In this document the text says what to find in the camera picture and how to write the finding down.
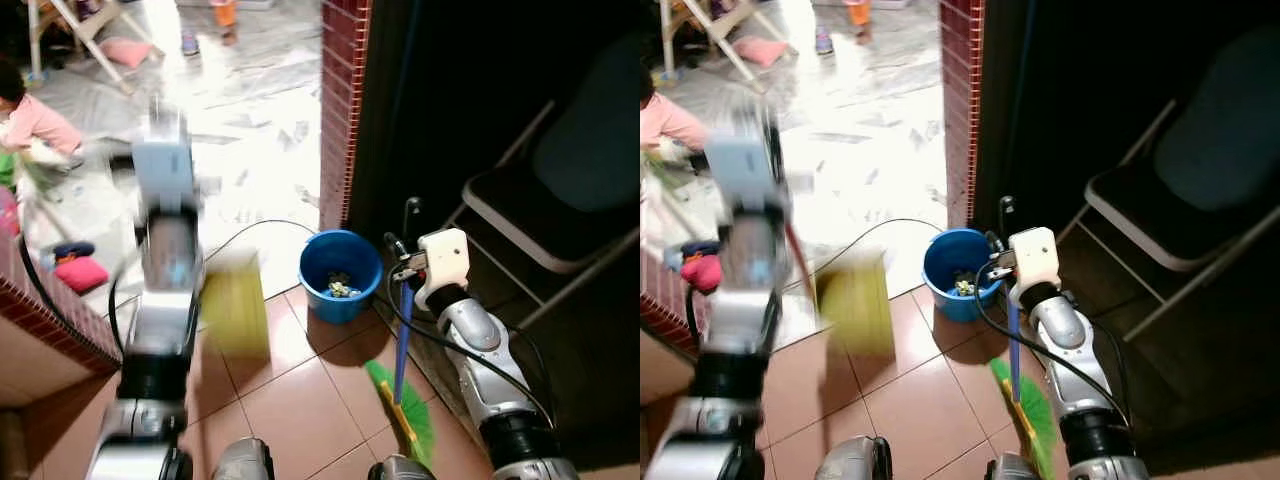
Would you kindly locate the person leg in orange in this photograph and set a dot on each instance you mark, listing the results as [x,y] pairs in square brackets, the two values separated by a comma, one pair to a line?
[858,14]
[225,14]

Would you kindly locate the pink cushion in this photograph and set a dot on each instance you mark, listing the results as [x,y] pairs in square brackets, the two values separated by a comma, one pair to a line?
[760,51]
[125,52]

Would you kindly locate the grey right robot leg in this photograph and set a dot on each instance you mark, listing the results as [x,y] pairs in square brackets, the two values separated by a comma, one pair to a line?
[400,470]
[1010,470]

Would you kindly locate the rubbish scraps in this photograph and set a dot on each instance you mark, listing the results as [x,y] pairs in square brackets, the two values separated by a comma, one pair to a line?
[342,288]
[963,287]

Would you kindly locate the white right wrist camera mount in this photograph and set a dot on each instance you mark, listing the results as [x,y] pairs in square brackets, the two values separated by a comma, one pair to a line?
[1035,255]
[447,258]

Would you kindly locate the child in pink top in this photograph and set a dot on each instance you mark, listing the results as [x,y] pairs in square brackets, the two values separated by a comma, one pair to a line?
[45,125]
[670,120]

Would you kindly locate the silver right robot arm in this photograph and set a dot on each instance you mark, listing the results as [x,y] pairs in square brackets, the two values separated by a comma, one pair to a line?
[1060,330]
[470,335]

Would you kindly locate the wooden folding stand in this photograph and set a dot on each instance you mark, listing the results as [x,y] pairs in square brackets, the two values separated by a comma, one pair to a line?
[82,30]
[722,30]

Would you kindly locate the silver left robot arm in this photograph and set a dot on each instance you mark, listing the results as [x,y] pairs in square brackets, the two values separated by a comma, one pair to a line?
[160,330]
[740,330]

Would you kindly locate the grey left robot leg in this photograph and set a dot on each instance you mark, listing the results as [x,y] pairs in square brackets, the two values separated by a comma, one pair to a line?
[245,462]
[852,460]

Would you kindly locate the small purple shoe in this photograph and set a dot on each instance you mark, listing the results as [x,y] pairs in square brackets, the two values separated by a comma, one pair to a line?
[190,43]
[824,42]

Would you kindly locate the dark folding chair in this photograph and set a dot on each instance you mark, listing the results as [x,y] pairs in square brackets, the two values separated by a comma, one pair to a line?
[1140,200]
[520,210]

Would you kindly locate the dark blue small item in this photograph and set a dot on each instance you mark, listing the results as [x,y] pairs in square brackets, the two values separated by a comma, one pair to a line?
[72,250]
[700,247]

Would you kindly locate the grey robot leg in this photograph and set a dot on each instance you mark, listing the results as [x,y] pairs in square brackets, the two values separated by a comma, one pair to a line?
[400,470]
[852,460]
[1010,470]
[245,462]

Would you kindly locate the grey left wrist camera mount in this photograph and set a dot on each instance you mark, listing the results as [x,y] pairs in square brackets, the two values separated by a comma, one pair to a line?
[738,165]
[165,170]

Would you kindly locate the blue plastic bucket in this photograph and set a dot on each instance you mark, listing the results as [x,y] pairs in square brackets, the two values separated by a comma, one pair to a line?
[318,295]
[940,295]

